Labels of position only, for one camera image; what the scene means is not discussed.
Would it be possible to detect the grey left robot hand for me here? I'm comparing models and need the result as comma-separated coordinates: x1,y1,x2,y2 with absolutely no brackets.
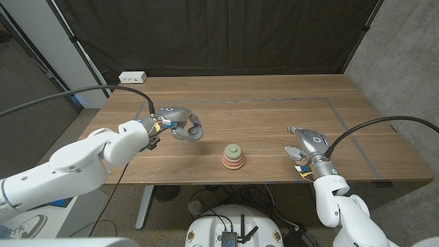
139,106,204,142

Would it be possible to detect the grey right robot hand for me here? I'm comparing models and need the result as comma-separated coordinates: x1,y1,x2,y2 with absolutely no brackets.
284,126,339,180

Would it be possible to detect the grey toy disc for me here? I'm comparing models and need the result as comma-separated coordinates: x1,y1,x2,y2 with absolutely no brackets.
187,126,204,141

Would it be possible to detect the green toy disc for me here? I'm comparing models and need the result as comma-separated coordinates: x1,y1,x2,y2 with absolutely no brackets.
224,143,244,161

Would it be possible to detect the pink toy disc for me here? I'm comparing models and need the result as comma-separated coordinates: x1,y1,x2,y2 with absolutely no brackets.
222,153,245,165

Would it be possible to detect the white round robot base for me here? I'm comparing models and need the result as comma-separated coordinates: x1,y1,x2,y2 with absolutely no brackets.
184,204,285,247

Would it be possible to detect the white power strip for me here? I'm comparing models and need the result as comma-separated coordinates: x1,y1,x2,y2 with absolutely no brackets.
118,71,147,84

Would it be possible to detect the black round floor fan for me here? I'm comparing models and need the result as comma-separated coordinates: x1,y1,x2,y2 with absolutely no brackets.
153,185,182,202

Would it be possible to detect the grey round floor object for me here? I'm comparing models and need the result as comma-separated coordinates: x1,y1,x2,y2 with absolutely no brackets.
187,200,204,216

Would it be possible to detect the black box on floor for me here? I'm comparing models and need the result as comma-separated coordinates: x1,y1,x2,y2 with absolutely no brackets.
283,226,318,247

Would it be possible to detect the black backdrop stand pole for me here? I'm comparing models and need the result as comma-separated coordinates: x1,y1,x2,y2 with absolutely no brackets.
45,0,112,99
342,0,384,73

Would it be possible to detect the grey radio module with antennas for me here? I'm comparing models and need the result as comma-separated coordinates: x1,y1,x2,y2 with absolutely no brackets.
219,214,260,247

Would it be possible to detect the white floor platform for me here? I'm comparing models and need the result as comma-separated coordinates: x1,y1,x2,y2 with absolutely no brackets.
0,188,108,238

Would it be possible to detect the blue foot pedal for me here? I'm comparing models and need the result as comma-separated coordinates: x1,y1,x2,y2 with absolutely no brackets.
47,198,69,208

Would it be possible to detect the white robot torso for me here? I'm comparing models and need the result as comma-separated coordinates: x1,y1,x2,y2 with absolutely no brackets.
0,235,439,247

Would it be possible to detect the left arm thick black cable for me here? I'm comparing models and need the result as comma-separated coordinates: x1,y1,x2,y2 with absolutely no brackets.
0,85,156,117

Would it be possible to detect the arm thick black cable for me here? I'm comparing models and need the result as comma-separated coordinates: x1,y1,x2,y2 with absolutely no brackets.
324,116,439,161
0,85,156,117

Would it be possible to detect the right arm thick black cable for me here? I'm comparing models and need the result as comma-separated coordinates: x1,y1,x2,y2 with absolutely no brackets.
324,116,439,161

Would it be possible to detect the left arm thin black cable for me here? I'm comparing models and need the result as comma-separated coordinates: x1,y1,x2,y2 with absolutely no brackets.
88,163,130,237

